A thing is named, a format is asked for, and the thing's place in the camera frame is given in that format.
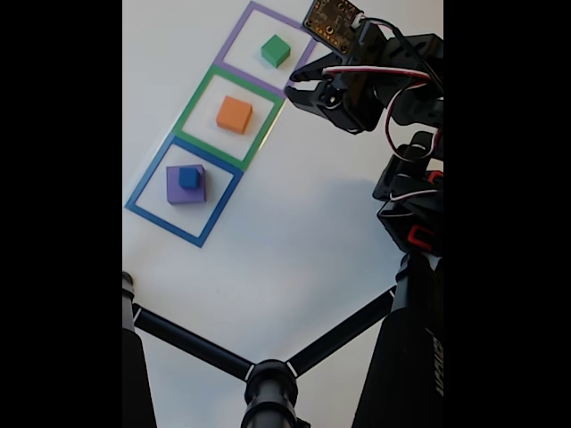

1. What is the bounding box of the thin black camera cable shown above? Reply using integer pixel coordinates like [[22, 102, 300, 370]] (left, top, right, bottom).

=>
[[363, 17, 444, 97]]

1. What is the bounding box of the purple square frame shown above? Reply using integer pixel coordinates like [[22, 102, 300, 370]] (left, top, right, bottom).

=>
[[213, 0, 322, 99]]

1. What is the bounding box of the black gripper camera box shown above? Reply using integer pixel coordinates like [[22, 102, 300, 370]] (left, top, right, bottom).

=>
[[302, 0, 387, 57]]

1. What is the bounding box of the orange square block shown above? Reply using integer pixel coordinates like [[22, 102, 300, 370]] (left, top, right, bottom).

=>
[[216, 95, 254, 136]]

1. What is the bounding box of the green square frame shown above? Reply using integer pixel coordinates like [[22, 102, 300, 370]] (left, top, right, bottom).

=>
[[171, 64, 286, 173]]

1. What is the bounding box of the black camera tripod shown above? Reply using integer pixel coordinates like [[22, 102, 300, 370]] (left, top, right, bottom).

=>
[[122, 253, 444, 428]]

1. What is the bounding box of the blue square frame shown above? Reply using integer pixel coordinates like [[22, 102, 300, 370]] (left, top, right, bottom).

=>
[[124, 135, 244, 249]]

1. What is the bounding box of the purple square block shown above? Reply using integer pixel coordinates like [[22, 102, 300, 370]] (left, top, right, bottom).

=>
[[165, 164, 208, 206]]

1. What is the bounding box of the green square block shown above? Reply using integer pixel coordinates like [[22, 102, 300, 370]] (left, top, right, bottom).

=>
[[261, 34, 292, 69]]

